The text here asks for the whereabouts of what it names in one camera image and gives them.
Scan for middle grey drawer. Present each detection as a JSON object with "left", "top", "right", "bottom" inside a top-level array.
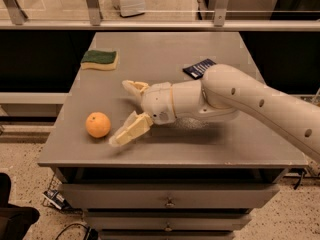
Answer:
[{"left": 85, "top": 213, "right": 251, "bottom": 232}]

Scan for green and yellow sponge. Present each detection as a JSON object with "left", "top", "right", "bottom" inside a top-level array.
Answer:
[{"left": 81, "top": 50, "right": 118, "bottom": 71}]

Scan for orange fruit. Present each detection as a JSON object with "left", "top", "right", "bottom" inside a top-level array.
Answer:
[{"left": 85, "top": 112, "right": 111, "bottom": 138}]

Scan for metal railing with glass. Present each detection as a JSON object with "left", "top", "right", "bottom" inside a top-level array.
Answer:
[{"left": 0, "top": 0, "right": 320, "bottom": 32}]

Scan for dark blue snack packet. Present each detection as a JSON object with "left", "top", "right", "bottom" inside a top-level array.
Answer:
[{"left": 182, "top": 58, "right": 215, "bottom": 80}]

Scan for small device on floor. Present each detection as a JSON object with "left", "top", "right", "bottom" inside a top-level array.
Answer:
[{"left": 43, "top": 189, "right": 67, "bottom": 210}]

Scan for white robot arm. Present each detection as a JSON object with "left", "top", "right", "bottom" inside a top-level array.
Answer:
[{"left": 109, "top": 64, "right": 320, "bottom": 162}]

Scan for black cable on floor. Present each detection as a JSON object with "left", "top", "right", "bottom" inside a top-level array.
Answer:
[{"left": 54, "top": 222, "right": 98, "bottom": 240}]

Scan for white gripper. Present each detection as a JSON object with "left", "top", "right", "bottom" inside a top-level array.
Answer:
[{"left": 109, "top": 80, "right": 176, "bottom": 147}]

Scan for black object on floor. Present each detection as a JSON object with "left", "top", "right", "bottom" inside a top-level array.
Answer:
[{"left": 0, "top": 173, "right": 40, "bottom": 240}]

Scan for grey drawer cabinet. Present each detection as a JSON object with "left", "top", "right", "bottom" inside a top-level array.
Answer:
[{"left": 39, "top": 32, "right": 307, "bottom": 240}]

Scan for top grey drawer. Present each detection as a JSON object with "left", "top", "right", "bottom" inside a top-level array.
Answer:
[{"left": 59, "top": 183, "right": 279, "bottom": 209}]

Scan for grey drawer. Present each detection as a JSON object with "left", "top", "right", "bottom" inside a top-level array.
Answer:
[
  {"left": 85, "top": 213, "right": 251, "bottom": 232},
  {"left": 59, "top": 183, "right": 279, "bottom": 209}
]

